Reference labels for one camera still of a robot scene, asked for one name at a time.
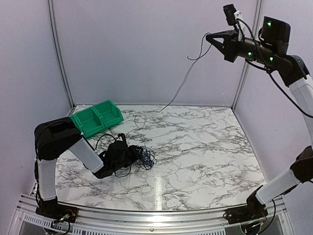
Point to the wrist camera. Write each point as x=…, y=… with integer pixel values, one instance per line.
x=232, y=14
x=121, y=141

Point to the right corner aluminium post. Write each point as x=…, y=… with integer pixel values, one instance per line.
x=245, y=70

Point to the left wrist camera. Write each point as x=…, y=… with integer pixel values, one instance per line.
x=121, y=141

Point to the green bin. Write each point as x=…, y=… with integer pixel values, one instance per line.
x=109, y=113
x=89, y=122
x=74, y=120

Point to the corner aluminium post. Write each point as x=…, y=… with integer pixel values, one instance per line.
x=245, y=70
x=58, y=52

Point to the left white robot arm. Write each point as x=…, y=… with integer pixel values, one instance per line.
x=55, y=137

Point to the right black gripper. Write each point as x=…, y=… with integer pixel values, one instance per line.
x=229, y=47

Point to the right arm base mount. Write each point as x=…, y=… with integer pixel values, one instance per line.
x=252, y=210

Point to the left green bin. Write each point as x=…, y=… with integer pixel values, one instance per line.
x=74, y=120

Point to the middle green bin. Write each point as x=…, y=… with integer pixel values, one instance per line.
x=89, y=122

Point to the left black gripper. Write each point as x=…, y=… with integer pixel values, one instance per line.
x=135, y=154

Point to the left corner aluminium post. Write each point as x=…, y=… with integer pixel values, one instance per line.
x=58, y=52

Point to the right green bin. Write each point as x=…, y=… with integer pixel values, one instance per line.
x=109, y=113

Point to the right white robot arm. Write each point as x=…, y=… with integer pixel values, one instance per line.
x=273, y=126

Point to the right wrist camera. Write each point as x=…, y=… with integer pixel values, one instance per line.
x=232, y=14

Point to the aluminium front rail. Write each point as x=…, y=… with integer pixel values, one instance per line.
x=97, y=221

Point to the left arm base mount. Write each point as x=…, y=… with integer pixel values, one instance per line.
x=55, y=211

